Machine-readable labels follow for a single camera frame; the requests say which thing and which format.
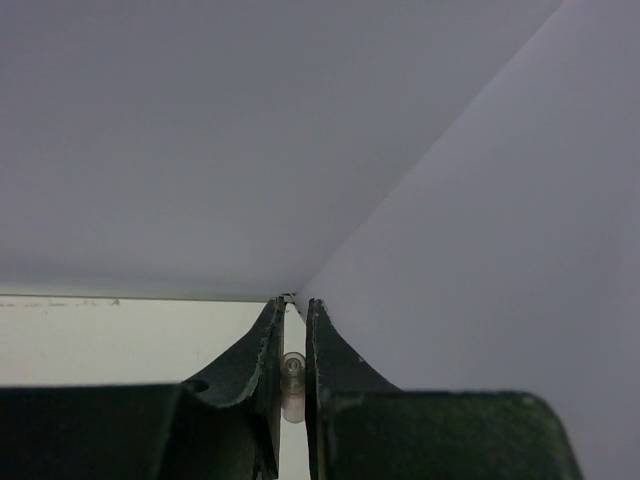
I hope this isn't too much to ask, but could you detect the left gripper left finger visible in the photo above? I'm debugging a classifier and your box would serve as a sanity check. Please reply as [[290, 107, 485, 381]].
[[1, 297, 285, 479]]

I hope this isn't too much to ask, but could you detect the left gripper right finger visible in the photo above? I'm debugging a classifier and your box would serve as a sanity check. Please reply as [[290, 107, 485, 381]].
[[305, 299, 583, 479]]

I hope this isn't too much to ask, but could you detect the clear pen cap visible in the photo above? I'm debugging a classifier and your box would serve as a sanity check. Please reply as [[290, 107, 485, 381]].
[[280, 352, 306, 424]]

